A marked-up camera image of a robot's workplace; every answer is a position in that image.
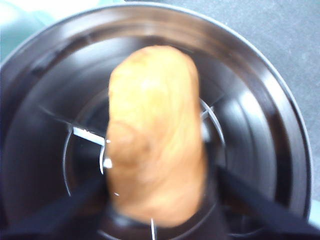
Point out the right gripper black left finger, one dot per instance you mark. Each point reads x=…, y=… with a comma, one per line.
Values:
x=57, y=212

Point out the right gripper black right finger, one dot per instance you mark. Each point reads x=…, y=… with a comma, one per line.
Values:
x=262, y=215

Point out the brown potato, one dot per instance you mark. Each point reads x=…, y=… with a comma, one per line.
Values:
x=155, y=130

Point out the mint green steamer pot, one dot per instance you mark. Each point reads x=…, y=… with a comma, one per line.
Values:
x=262, y=105

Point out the mint green breakfast machine base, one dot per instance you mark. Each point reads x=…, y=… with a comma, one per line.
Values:
x=15, y=32

